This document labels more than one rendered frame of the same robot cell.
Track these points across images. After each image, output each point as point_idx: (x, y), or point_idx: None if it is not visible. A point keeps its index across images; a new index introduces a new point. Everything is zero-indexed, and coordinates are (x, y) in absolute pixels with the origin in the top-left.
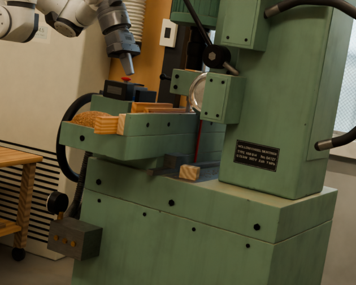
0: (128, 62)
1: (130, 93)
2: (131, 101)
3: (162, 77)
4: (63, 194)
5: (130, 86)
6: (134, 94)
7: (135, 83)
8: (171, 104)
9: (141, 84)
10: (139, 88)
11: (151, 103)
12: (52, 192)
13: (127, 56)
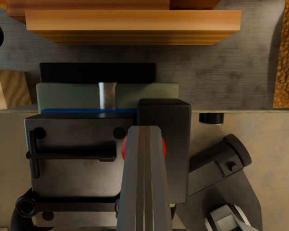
0: (165, 174)
1: (158, 100)
2: (156, 90)
3: None
4: (214, 113)
5: (163, 102)
6: (112, 113)
7: (55, 156)
8: (36, 9)
9: (33, 143)
10: (84, 117)
11: (148, 16)
12: (219, 123)
13: (171, 218)
